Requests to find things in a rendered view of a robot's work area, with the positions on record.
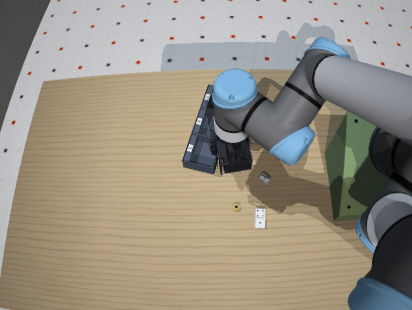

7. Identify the white domino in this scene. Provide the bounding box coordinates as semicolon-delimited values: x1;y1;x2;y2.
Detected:
255;208;265;229

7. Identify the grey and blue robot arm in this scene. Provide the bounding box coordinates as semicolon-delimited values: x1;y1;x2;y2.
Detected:
212;37;412;310

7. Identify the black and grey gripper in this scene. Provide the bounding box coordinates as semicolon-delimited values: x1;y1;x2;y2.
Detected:
210;134;253;176

